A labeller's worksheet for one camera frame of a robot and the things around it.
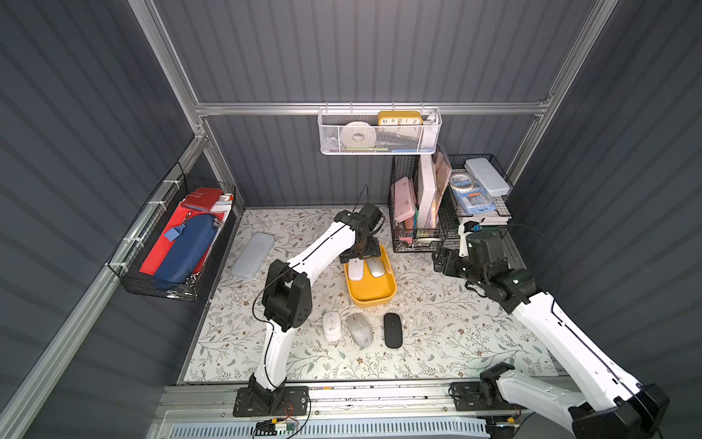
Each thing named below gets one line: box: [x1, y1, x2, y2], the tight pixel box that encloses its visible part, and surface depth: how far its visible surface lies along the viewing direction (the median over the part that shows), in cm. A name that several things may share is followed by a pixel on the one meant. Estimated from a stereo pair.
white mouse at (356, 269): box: [348, 257, 365, 281], surface depth 100 cm
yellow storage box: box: [342, 244, 398, 309], surface depth 98 cm
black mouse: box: [383, 312, 404, 349], surface depth 86 cm
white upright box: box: [416, 154, 437, 229], surface depth 98 cm
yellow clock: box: [377, 110, 424, 127], surface depth 90 cm
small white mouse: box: [322, 310, 342, 343], surface depth 86 cm
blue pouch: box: [154, 214, 219, 285], surface depth 70 cm
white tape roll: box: [340, 120, 378, 149], surface depth 87 cm
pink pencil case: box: [393, 176, 416, 224], surface depth 107 cm
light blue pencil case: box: [231, 232, 276, 280], surface depth 109 cm
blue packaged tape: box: [448, 172, 497, 215], surface depth 95 cm
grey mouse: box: [347, 312, 373, 348], surface depth 85 cm
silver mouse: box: [364, 256, 386, 279], surface depth 102 cm
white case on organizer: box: [464, 157, 511, 196], surface depth 102 cm
